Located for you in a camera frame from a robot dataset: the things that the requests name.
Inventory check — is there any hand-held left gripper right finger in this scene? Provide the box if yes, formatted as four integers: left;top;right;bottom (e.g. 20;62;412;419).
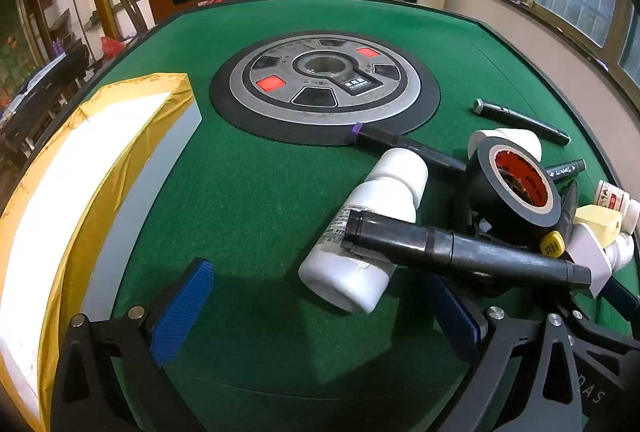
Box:
420;269;586;432

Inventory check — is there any red plastic bag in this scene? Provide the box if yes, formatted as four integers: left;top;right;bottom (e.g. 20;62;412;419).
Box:
100;36;127;59

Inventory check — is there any dark green pen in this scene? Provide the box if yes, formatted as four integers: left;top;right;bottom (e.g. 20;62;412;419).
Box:
472;99;571;146

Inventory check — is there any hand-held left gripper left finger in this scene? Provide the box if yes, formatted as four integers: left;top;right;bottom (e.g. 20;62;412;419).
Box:
50;257;216;432

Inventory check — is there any wooden chair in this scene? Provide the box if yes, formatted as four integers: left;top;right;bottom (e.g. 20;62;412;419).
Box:
109;0;151;39

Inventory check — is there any thick black marker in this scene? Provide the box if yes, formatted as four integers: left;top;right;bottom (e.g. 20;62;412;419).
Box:
341;209;592;289

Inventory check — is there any pale yellow bottle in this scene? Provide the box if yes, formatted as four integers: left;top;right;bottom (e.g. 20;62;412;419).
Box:
574;204;624;244

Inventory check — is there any white plastic bottle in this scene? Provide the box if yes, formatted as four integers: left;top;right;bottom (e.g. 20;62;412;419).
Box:
298;148;429;314

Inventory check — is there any black tape roll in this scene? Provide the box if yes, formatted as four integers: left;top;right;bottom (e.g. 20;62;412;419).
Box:
469;137;563;247

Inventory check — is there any small white bottle red label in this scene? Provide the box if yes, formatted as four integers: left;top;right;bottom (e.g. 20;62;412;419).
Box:
596;179;640;233

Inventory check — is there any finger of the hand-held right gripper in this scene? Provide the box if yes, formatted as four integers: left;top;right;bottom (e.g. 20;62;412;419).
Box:
590;272;640;315

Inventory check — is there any black marker with yellow cap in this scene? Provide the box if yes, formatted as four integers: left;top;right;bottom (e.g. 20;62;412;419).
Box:
539;179;581;259

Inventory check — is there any black marker with purple cap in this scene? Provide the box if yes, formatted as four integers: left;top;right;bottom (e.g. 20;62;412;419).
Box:
352;123;467;172

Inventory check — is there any black piano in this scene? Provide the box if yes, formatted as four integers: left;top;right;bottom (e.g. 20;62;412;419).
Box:
0;39;92;168

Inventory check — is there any round grey table control panel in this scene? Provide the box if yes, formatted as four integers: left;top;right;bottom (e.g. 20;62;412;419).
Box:
210;32;441;147

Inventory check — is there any white box with yellow tape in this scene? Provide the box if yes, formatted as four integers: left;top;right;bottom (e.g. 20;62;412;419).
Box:
0;72;202;432

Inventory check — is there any slim black marker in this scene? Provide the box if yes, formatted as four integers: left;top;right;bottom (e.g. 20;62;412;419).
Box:
544;159;586;179

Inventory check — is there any white tube with red label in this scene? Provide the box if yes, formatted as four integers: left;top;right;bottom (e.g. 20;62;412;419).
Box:
566;223;636;299

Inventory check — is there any white tape roll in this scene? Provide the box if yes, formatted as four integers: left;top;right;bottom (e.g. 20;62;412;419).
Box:
468;128;543;163

